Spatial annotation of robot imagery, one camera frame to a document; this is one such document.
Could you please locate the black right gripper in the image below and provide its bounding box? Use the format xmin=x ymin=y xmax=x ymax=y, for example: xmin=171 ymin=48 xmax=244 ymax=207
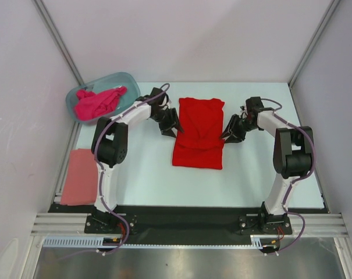
xmin=220 ymin=113 xmax=258 ymax=143

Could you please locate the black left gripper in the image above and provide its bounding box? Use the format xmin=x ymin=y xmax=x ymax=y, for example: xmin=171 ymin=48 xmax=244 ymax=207
xmin=151 ymin=108 xmax=183 ymax=138

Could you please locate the red t-shirt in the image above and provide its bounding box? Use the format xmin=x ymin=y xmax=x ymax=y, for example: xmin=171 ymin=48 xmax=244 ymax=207
xmin=172 ymin=97 xmax=225 ymax=170

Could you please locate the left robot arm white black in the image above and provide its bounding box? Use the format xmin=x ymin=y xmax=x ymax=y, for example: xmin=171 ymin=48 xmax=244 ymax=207
xmin=91 ymin=83 xmax=183 ymax=232

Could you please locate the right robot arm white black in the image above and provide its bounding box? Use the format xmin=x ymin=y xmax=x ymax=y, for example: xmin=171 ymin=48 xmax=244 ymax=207
xmin=221 ymin=96 xmax=316 ymax=233

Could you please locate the teal plastic basin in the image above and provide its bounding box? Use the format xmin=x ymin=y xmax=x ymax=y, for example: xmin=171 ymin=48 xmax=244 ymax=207
xmin=66 ymin=72 xmax=140 ymax=125

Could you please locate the magenta crumpled t-shirt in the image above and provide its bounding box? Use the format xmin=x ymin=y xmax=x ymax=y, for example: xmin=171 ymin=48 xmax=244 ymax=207
xmin=74 ymin=86 xmax=127 ymax=121

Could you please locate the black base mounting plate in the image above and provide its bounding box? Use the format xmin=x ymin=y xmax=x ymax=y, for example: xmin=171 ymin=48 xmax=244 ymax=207
xmin=48 ymin=203 xmax=327 ymax=246

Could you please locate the folded pink t-shirt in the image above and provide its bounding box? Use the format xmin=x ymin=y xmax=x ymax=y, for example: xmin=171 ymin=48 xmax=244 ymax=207
xmin=60 ymin=149 xmax=98 ymax=206

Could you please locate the aluminium frame rail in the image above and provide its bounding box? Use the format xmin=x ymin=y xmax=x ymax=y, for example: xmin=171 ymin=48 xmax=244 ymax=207
xmin=30 ymin=212 xmax=89 ymax=237

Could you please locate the white slotted cable duct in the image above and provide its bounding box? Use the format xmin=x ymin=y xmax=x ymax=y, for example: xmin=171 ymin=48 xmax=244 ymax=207
xmin=43 ymin=235 xmax=124 ymax=248

